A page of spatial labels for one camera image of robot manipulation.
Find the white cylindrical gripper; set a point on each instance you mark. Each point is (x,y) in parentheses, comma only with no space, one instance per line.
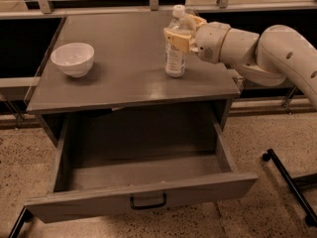
(208,41)

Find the clear plastic water bottle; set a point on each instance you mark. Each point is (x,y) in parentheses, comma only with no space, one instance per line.
(174,58)

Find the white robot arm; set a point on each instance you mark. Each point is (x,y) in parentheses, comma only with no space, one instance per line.
(268,59)

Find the grey cabinet with counter top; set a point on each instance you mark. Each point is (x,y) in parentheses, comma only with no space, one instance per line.
(128,68)

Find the open grey top drawer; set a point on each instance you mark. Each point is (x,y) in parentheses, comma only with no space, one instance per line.
(102,161)

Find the white ceramic bowl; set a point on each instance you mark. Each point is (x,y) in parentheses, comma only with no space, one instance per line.
(74,59)

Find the metal window railing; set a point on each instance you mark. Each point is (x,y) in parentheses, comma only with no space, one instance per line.
(153,4)

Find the black metal stand leg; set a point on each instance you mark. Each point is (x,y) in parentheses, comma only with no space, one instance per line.
(296,186)

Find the black cabinet foot bar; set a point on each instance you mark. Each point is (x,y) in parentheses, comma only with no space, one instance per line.
(24,216)

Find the black drawer handle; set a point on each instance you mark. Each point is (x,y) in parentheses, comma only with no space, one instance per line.
(148,202)

